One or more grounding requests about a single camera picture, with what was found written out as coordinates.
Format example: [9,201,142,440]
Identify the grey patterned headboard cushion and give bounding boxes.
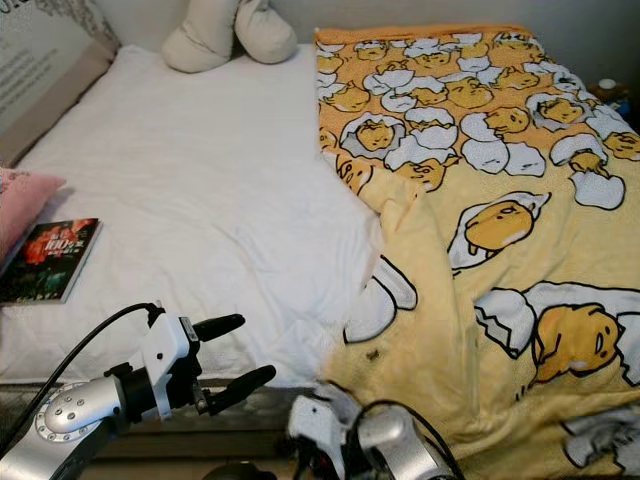
[0,0,119,167]

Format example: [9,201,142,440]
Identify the small bottle white cap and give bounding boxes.
[597,77,624,102]

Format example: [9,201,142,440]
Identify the white quilted mattress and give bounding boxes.
[0,44,393,443]

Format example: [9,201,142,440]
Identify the black robot leg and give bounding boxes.
[204,461,277,480]

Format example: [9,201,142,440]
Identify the beige plush toy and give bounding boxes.
[162,0,300,75]

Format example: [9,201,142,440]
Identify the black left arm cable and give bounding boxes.
[0,301,162,463]

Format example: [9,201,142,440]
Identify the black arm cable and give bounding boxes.
[349,399,467,480]
[0,301,162,463]

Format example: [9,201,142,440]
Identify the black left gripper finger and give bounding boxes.
[192,312,248,342]
[209,363,278,417]

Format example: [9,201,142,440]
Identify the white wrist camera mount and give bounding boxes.
[139,304,203,422]
[284,394,352,467]

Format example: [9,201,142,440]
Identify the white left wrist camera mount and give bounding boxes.
[139,304,203,422]

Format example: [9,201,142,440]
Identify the yellow egg cartoon blanket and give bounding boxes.
[313,24,640,480]

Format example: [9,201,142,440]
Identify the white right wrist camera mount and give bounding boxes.
[284,394,352,467]

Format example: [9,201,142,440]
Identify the pink pillow with white print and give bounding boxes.
[0,167,67,264]

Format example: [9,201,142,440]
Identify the dark paperback book red cover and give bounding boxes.
[1,217,104,306]

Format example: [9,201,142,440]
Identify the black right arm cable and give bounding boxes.
[349,399,467,480]

